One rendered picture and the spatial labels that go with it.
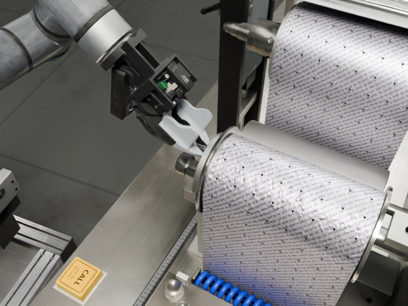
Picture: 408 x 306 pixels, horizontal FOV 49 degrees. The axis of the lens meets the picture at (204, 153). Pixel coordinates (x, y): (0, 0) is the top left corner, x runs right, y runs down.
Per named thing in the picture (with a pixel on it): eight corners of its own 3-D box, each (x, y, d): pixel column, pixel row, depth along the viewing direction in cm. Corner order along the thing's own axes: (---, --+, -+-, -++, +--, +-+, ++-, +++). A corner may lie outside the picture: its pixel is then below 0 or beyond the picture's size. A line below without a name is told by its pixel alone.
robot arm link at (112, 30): (70, 51, 66) (104, 24, 71) (93, 74, 68) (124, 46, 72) (89, 27, 61) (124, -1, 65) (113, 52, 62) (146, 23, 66)
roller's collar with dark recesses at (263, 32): (259, 40, 86) (262, 10, 81) (288, 49, 84) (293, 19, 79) (244, 58, 82) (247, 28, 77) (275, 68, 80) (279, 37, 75)
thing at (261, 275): (204, 275, 87) (204, 223, 74) (319, 334, 80) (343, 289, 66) (203, 277, 87) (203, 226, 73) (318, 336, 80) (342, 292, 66)
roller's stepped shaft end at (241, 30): (227, 28, 86) (228, 14, 83) (256, 37, 84) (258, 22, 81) (220, 37, 84) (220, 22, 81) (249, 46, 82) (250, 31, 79)
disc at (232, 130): (243, 139, 79) (227, 112, 66) (246, 141, 79) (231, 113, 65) (209, 216, 78) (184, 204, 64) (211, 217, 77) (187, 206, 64)
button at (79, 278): (78, 260, 99) (76, 255, 98) (104, 275, 97) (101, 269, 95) (57, 286, 95) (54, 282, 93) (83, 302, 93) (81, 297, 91)
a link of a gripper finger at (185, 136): (211, 159, 67) (171, 112, 65) (190, 169, 72) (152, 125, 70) (221, 146, 69) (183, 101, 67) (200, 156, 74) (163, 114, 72)
